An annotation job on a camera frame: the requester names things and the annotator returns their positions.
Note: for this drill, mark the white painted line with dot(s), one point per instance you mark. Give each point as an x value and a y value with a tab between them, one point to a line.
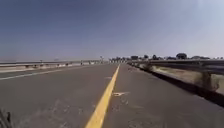
33	73

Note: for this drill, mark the grey asphalt road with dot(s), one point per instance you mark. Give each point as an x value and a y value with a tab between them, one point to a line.
50	96

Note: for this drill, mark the pale concrete strip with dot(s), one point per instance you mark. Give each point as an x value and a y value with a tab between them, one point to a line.
20	69

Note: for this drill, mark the building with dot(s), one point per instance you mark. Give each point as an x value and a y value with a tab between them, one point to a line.
134	58

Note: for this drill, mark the metal guardrail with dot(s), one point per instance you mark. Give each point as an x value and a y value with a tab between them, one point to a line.
43	62
193	65

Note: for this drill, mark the pale dirt strip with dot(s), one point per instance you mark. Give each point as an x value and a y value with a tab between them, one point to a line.
186	75

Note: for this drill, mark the yellow painted line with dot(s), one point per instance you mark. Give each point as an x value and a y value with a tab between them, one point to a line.
103	103

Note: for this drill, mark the row of trees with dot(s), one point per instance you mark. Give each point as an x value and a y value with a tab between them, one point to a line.
166	57

